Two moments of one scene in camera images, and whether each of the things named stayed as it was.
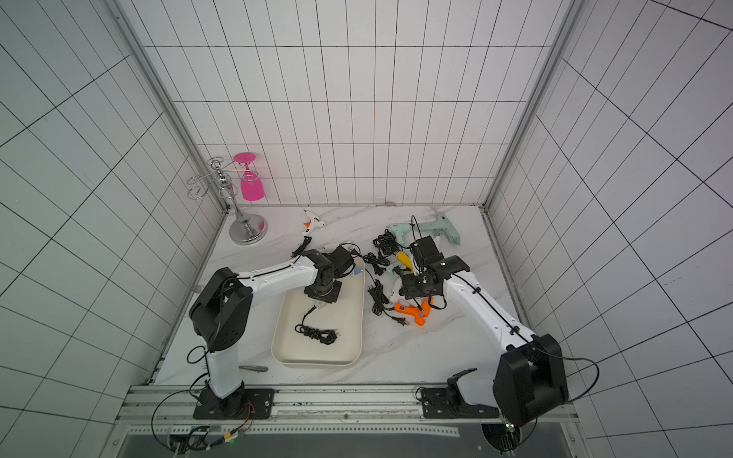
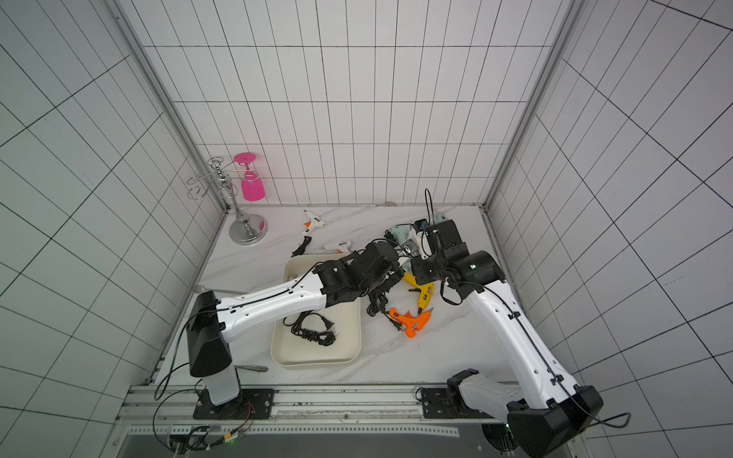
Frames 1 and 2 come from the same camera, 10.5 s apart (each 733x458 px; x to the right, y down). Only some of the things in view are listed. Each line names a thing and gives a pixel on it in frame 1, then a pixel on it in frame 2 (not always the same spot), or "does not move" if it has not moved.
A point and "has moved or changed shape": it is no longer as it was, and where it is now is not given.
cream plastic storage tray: [306, 333] does not move
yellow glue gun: [403, 257] has moved or changed shape
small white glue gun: [312, 223] does not move
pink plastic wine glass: [252, 184] does not move
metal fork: [257, 368] does not move
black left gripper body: [326, 292] → [383, 284]
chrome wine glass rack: [244, 229] does not move
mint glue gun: [398, 230] does not move
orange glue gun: [420, 312] → [410, 323]
